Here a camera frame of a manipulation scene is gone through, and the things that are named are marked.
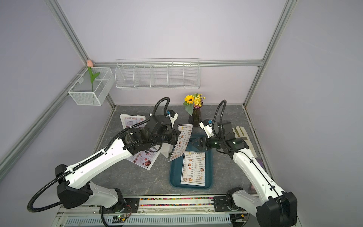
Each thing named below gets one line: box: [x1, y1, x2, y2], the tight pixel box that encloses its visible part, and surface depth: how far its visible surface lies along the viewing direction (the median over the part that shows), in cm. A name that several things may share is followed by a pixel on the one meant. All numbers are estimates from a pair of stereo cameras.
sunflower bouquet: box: [182, 93, 207, 117], surface depth 91 cm
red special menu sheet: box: [124, 150, 161, 171], surface depth 91 cm
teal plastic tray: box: [204, 148, 214, 188], surface depth 86 cm
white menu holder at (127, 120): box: [119, 113, 147, 130], surface depth 90 cm
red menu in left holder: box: [124, 116, 147, 129], surface depth 90 cm
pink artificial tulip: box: [86, 59, 101, 93], surface depth 92 cm
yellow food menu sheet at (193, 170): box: [180, 150, 206, 187], surface depth 88 cm
